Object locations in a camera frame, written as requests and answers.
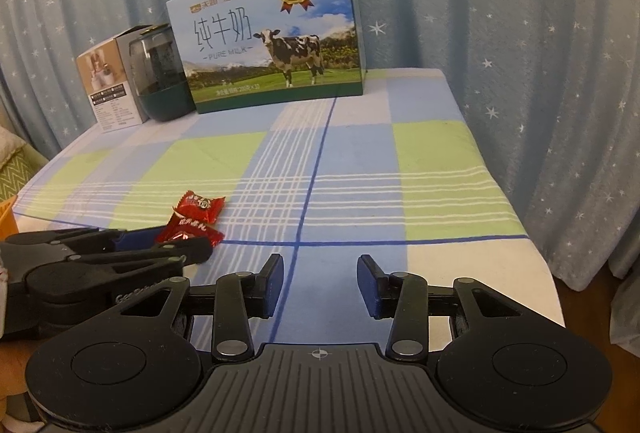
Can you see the green zigzag cushion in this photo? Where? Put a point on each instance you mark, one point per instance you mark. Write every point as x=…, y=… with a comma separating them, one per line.
x=12, y=175

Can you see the white pillow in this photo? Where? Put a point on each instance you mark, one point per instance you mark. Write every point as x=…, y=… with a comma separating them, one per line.
x=7, y=140

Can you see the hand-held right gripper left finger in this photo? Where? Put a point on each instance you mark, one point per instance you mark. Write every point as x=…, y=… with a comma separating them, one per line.
x=272, y=280

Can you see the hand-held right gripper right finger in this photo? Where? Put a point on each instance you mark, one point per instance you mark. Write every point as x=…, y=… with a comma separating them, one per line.
x=367, y=287

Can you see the grey appliance cardboard box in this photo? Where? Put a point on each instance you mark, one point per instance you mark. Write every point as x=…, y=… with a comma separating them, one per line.
x=110, y=98

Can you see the person's left hand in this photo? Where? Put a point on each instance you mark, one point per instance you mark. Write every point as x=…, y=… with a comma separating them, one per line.
x=10, y=363

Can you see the blue cow print milk carton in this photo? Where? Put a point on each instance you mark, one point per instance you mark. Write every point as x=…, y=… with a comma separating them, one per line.
x=260, y=63

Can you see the dark green blender jar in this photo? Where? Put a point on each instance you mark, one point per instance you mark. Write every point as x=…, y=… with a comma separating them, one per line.
x=165, y=103

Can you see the dark red wrapped candy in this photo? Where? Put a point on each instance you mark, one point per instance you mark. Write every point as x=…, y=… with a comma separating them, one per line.
x=200, y=204

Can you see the plaid blue green tablecloth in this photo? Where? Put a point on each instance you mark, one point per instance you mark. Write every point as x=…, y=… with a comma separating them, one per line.
x=425, y=193

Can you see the orange plastic basket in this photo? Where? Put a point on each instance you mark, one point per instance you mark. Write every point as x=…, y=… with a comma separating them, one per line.
x=7, y=218

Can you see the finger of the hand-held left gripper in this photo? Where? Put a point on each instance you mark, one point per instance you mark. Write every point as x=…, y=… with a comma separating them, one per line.
x=195, y=252
x=140, y=239

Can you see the small red candy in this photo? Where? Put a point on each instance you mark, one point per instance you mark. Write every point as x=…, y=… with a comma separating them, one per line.
x=185, y=230

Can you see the blue star print curtain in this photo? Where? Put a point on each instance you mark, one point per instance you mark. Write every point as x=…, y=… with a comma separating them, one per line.
x=500, y=13

